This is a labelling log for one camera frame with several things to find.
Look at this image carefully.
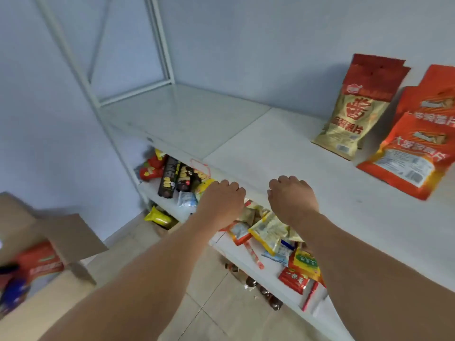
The person's right hand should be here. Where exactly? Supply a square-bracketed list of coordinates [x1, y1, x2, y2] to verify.
[267, 175, 320, 226]

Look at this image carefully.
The person's left hand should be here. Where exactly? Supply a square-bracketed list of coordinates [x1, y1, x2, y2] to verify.
[196, 180, 247, 230]

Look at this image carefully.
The person's left forearm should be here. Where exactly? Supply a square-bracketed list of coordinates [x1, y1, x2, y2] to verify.
[38, 214, 218, 341]

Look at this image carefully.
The person's right forearm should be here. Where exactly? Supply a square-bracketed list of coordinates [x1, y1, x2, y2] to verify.
[294, 210, 455, 341]

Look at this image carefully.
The white metal shelf rack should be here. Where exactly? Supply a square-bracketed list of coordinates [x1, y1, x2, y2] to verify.
[34, 0, 455, 341]

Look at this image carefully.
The clear red-edged packet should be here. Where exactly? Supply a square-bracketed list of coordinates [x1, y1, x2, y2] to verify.
[190, 158, 211, 179]

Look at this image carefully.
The orange and white snack packet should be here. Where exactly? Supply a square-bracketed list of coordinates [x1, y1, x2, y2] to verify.
[225, 220, 254, 246]

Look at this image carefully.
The small white blue packet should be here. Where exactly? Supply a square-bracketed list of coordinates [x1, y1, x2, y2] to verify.
[177, 191, 198, 208]

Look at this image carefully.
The short black snack packet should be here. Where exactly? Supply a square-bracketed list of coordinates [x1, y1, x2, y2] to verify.
[176, 165, 195, 193]

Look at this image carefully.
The pale yellow snack packet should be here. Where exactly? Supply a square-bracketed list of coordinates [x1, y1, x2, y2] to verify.
[248, 211, 291, 256]

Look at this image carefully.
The tall black snack packet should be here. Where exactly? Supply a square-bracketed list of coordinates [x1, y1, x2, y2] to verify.
[158, 156, 181, 199]

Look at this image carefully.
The thin red stick packet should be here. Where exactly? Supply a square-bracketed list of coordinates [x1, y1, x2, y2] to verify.
[243, 241, 266, 270]

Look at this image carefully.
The blue and white snack packet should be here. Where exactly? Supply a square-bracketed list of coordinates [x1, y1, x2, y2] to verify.
[262, 241, 296, 267]

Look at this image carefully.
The yellow crinkled snack bag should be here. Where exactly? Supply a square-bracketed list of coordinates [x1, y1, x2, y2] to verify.
[144, 206, 179, 230]

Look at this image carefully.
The yellow and green snack packet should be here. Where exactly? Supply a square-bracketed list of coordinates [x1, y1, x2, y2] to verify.
[292, 245, 321, 282]

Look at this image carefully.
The red and yellow snack packet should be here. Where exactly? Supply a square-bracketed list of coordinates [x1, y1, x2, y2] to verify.
[139, 149, 168, 182]

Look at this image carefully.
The beige and red chip bag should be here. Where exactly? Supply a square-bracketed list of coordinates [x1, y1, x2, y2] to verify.
[311, 53, 411, 161]

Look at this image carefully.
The red flat snack packet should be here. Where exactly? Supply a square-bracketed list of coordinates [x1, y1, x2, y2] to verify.
[278, 267, 310, 295]

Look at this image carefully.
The row of dark bottles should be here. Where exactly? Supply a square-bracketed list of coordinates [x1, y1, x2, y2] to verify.
[225, 262, 285, 312]

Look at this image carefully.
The red and white narrow packet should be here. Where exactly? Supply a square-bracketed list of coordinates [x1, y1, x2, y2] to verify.
[301, 280, 321, 312]

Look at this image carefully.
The orange chip bag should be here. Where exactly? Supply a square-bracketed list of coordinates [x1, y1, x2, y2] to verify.
[356, 112, 455, 201]
[394, 64, 455, 129]

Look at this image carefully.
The brown cardboard box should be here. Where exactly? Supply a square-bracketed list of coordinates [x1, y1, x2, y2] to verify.
[0, 192, 109, 341]

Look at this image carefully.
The red packet with green label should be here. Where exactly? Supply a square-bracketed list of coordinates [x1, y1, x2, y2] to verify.
[14, 241, 65, 282]

